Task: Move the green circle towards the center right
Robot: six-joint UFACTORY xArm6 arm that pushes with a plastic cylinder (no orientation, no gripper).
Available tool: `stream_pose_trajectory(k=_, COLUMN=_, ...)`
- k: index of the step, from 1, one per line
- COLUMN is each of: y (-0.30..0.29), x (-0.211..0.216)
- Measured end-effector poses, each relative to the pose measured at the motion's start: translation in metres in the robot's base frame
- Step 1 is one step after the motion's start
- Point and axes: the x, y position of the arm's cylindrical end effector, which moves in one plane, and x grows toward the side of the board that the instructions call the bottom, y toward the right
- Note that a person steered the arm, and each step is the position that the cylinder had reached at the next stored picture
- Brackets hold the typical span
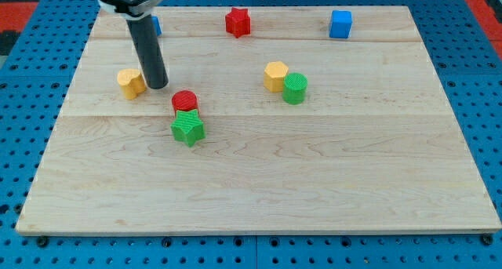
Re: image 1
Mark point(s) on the blue cube block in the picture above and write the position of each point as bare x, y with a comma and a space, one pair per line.
340, 24

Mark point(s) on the green star block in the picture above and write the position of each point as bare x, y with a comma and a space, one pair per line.
188, 127

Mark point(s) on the green cylinder block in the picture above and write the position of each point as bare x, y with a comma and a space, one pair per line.
294, 88

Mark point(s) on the wooden board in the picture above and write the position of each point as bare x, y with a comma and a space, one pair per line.
375, 147

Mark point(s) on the blue block behind rod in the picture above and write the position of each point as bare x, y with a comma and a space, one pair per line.
158, 28

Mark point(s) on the red star block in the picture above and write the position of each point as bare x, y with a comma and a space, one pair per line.
238, 22

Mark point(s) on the yellow hexagon block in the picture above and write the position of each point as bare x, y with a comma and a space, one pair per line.
274, 75

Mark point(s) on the yellow heart block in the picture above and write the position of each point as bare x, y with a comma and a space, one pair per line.
131, 83

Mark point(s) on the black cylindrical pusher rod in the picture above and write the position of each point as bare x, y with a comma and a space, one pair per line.
145, 40

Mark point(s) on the red cylinder block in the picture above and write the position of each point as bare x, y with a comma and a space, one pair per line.
184, 100

